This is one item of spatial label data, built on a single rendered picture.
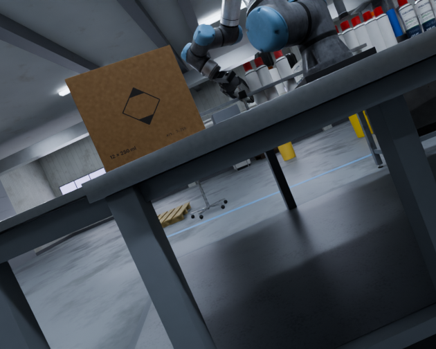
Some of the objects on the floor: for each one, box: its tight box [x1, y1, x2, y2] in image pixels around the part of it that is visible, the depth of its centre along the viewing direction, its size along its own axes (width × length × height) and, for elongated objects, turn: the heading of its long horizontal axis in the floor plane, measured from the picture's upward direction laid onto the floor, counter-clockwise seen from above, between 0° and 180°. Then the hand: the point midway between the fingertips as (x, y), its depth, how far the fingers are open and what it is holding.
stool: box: [190, 180, 228, 219], centre depth 459 cm, size 60×63×67 cm
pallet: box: [157, 202, 191, 228], centre depth 550 cm, size 125×82×11 cm, turn 75°
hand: (251, 100), depth 126 cm, fingers closed, pressing on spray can
